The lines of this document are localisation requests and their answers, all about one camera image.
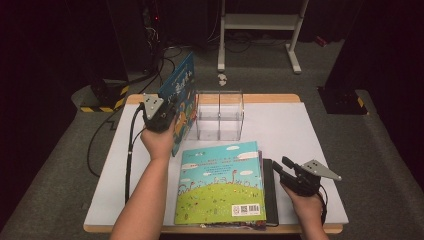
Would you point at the crumpled white paper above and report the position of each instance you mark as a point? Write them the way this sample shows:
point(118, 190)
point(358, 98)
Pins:
point(222, 80)

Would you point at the dark equipment rack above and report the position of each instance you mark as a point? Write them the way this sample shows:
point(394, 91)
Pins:
point(150, 33)

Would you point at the white board table cover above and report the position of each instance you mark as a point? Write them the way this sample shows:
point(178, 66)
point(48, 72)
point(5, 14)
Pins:
point(283, 133)

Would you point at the yellow-black striped stand base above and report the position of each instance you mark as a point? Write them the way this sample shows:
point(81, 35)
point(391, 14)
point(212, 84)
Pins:
point(110, 105)

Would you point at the small red object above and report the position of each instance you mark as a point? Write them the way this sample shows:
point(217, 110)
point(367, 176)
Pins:
point(321, 41)

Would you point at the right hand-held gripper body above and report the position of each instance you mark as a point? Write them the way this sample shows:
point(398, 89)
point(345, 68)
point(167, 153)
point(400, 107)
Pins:
point(303, 183)

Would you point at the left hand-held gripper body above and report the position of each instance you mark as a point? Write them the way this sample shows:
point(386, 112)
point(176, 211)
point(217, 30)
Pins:
point(156, 116)

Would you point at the clear acrylic book holder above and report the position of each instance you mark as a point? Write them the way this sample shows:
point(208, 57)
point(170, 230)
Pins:
point(220, 116)

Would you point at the animal picture book green back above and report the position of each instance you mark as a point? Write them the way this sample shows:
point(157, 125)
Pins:
point(220, 186)

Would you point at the black stand base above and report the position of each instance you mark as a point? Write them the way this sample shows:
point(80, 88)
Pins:
point(343, 103)

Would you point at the wooden table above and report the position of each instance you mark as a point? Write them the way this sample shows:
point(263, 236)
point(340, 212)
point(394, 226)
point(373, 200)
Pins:
point(266, 98)

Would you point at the person's left hand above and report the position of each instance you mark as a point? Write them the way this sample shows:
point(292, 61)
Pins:
point(160, 143)

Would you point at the person's right hand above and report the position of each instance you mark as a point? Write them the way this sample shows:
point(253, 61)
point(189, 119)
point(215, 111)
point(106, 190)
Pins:
point(308, 210)

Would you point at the white metal stand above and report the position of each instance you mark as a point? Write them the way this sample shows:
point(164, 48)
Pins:
point(260, 21)

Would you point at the dark blue picture book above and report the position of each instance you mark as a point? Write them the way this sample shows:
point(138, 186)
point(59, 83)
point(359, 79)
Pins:
point(181, 86)

